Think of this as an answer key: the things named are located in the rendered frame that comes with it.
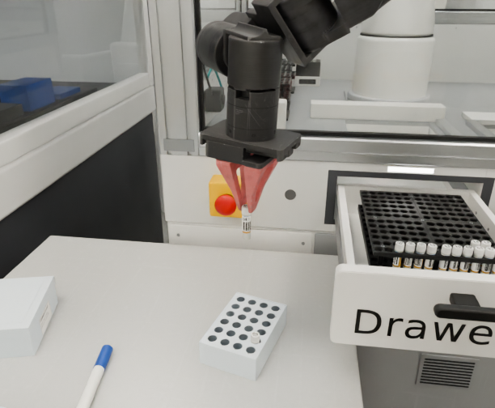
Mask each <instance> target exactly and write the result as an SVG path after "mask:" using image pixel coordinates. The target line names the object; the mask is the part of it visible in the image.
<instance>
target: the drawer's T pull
mask: <svg viewBox="0 0 495 408"><path fill-rule="evenodd" d="M449 301H450V303H451V304H436V305H434V314H435V316H436V317H438V318H446V319H456V320H465V321H484V322H493V323H495V308H486V307H481V306H480V304H479V302H478V300H477V298H476V297H475V296H474V295H470V294H460V293H451V294H450V298H449Z"/></svg>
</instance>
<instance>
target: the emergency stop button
mask: <svg viewBox="0 0 495 408"><path fill-rule="evenodd" d="M236 206H237V205H236V202H235V199H234V198H233V197H232V196H230V195H226V194H223V195H221V196H219V197H218V198H217V199H216V201H215V203H214V207H215V209H216V211H217V212H218V213H219V214H220V215H232V214H233V213H234V212H235V209H236Z"/></svg>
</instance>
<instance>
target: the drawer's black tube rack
mask: <svg viewBox="0 0 495 408"><path fill-rule="evenodd" d="M359 193H360V197H361V201H362V205H360V204H358V207H357V210H358V215H359V219H360V224H361V228H362V235H363V240H364V244H365V249H366V256H367V261H368V265H369V266H384V267H392V264H393V257H380V256H373V252H372V245H376V246H381V247H385V246H388V247H395V244H396V241H402V242H404V247H405V246H406V243H407V242H413V243H414V244H415V245H416V246H415V249H416V248H417V243H419V242H422V243H425V244H426V249H427V246H428V244H436V245H437V246H438V247H437V252H438V250H442V246H443V245H444V244H448V245H450V246H451V247H452V248H453V246H454V245H456V244H457V245H460V246H462V247H464V246H466V245H469V246H470V243H471V241H472V240H478V241H479V242H480V244H481V242H482V241H483V240H487V241H489V242H490V243H491V248H494V249H495V243H494V241H493V239H492V238H491V237H490V235H489V234H488V233H487V232H486V230H485V229H484V227H483V226H482V224H481V223H480V221H479V220H478V218H477V217H476V216H475V215H474V214H473V212H472V210H471V209H470V208H469V206H468V205H467V203H466V202H465V201H464V200H463V198H462V197H461V195H450V194H434V193H404V192H388V191H373V190H360V192H359ZM451 251H452V249H451ZM438 255H439V253H438ZM439 257H440V255H439Z"/></svg>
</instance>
